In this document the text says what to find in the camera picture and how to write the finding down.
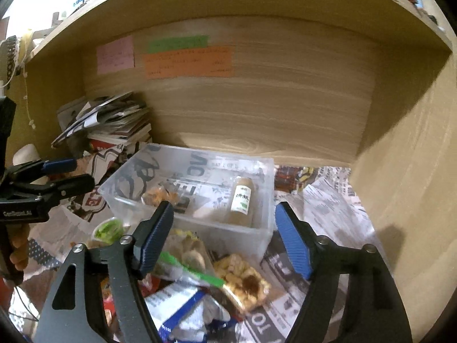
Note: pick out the clear packet of orange snacks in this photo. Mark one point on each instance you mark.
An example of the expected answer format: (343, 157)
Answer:
(159, 195)

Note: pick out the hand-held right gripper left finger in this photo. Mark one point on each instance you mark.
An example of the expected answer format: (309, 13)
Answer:
(155, 237)

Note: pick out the tan bottle with white label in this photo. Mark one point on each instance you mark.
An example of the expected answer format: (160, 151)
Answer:
(241, 200)

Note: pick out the black and white printed paper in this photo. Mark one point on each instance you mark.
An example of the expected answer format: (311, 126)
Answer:
(103, 168)

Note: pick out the clear plastic bin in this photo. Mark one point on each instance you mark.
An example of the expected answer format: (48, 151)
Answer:
(207, 182)

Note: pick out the pink paper note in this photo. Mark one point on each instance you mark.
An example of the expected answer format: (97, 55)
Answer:
(116, 55)

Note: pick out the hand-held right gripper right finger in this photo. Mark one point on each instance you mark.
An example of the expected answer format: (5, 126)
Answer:
(293, 244)

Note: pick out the blue and white snack packet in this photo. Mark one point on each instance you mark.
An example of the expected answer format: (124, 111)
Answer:
(178, 307)

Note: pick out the stack of books and papers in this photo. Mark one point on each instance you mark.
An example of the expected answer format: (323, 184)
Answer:
(114, 121)

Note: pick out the orange paper note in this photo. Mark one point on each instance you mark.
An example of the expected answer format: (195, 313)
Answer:
(187, 62)

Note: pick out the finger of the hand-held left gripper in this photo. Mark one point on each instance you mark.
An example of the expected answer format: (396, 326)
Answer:
(76, 185)
(59, 165)

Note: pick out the green paper note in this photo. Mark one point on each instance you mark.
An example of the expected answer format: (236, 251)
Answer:
(178, 44)

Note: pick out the clear packet of yellow snacks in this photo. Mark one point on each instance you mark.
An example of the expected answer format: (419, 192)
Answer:
(239, 282)

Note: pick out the red box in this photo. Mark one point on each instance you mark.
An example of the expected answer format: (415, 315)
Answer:
(103, 144)

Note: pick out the clear bag with green zip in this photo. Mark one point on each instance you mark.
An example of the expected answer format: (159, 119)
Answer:
(189, 257)

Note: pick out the wooden shelf unit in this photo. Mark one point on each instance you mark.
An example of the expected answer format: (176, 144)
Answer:
(267, 114)

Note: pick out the red snack packet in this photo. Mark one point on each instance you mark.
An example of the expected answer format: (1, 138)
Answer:
(107, 303)

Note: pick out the white round object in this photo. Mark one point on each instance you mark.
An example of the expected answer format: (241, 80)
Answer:
(25, 154)

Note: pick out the person's left hand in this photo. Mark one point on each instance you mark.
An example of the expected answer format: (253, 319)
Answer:
(19, 257)

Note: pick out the green jelly cup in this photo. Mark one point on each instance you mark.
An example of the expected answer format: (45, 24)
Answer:
(107, 229)

